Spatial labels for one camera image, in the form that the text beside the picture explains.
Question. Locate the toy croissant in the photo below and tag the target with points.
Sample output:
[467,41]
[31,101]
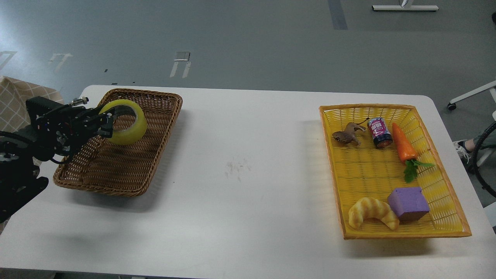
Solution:
[372,208]

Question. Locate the beige checkered cloth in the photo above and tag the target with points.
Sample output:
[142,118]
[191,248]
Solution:
[13,95]

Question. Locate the white sneaker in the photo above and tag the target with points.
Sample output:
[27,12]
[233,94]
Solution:
[464,149]

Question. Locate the orange toy carrot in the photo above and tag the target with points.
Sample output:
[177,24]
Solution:
[407,154]

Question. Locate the yellow plastic basket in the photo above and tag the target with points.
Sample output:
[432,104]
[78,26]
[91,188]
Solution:
[360,171]

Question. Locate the white stand base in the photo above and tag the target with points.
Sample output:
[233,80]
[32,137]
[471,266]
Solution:
[405,8]

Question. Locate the yellow tape roll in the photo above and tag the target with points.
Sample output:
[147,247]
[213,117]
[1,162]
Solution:
[129,122]

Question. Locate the white chair leg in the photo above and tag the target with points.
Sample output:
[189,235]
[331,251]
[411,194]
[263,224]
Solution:
[490,87]

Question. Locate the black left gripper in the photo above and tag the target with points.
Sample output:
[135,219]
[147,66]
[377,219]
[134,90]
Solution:
[79,126]

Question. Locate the purple foam block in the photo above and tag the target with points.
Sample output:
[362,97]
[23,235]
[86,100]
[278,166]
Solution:
[409,204]

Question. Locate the small purple drink can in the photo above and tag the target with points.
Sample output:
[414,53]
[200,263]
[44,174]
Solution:
[381,136]

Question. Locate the brown wicker basket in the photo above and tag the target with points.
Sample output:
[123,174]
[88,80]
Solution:
[124,170]

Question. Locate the brown toy frog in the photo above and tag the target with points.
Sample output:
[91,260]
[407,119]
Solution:
[348,134]

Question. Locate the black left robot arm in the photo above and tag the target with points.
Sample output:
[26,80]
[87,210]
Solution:
[54,129]

